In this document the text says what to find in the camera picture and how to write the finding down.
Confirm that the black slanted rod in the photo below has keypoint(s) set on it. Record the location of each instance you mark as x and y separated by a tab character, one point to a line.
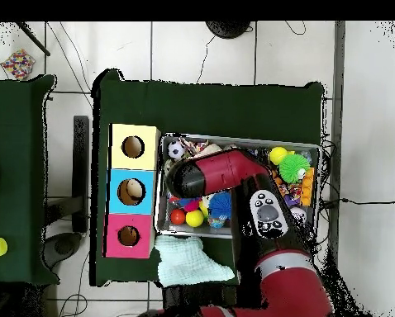
34	39

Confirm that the mint green waffle cloth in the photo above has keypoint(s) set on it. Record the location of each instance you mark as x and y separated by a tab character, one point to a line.
187	261

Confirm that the colourful bean bag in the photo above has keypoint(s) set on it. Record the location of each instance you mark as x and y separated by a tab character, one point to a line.
18	63

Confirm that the multicolour fuzzy caterpillar toy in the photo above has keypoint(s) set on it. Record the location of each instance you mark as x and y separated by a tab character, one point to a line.
191	204

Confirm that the red smooth ball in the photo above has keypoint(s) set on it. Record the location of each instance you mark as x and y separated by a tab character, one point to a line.
177	217

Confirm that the black round stand base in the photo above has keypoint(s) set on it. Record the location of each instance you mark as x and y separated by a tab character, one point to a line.
229	29

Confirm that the dark green table cloth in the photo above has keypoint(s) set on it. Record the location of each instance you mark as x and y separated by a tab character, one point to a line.
210	109

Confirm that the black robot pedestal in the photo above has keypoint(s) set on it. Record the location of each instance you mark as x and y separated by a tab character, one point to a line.
197	297

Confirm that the yellow smooth ball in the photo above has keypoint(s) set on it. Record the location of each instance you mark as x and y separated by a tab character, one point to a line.
194	218

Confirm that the black and white soccer ball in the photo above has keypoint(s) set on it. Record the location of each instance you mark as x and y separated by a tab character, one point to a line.
176	150

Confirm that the blue fuzzy ball with eyes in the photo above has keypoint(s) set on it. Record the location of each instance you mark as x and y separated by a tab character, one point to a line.
219	204

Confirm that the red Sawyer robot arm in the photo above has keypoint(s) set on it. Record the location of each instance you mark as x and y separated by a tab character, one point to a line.
224	171

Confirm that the dark green side table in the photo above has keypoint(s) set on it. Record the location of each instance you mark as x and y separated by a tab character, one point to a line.
12	132

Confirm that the green fuzzy ball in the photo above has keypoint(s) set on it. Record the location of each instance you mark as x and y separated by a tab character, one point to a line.
295	166

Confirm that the wooden box with three holes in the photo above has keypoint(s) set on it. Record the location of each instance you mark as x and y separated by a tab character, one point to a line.
116	161

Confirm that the multicolour patterned cloth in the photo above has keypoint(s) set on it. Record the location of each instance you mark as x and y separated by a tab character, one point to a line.
194	145

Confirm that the yellow tennis ball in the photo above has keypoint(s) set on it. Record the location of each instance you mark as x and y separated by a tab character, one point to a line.
278	155

